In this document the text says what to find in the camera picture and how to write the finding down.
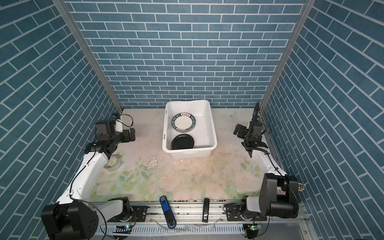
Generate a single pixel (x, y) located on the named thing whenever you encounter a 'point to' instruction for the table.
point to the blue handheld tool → (170, 220)
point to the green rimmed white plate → (183, 122)
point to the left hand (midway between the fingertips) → (126, 129)
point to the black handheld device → (206, 210)
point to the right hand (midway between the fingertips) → (242, 126)
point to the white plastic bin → (204, 133)
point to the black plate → (182, 141)
